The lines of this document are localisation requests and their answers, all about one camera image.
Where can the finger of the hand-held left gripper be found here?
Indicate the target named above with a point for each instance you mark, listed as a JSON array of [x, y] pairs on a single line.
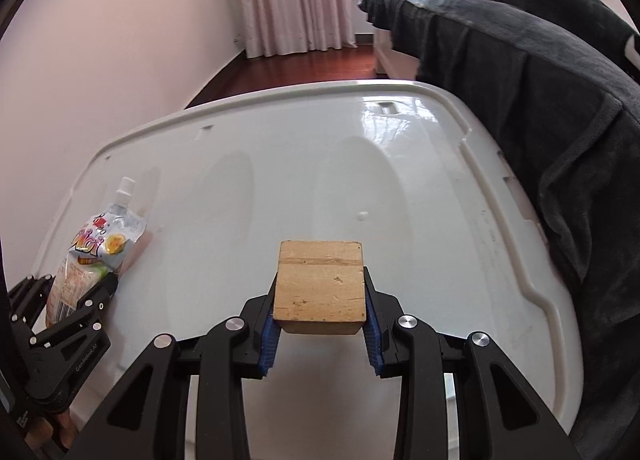
[[92, 302], [27, 297]]

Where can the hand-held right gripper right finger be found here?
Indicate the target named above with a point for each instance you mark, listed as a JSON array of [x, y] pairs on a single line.
[[374, 345]]

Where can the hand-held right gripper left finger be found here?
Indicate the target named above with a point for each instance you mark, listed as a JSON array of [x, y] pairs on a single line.
[[267, 345]]

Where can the drink pouch with white cap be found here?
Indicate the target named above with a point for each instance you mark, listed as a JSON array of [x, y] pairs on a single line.
[[97, 250]]

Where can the small wooden block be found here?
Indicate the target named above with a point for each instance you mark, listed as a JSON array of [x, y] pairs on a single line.
[[320, 285]]

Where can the person's left hand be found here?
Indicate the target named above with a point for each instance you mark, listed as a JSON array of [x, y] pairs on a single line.
[[60, 432]]

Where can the white plastic lid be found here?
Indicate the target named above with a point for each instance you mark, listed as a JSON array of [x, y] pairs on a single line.
[[325, 179]]

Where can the dark grey blanket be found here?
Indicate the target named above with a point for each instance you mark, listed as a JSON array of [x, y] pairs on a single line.
[[565, 104]]

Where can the black white lettered pillow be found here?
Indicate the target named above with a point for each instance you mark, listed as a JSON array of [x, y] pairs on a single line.
[[634, 52]]

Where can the white bed frame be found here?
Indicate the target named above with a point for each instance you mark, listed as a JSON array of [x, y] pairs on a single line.
[[395, 57]]

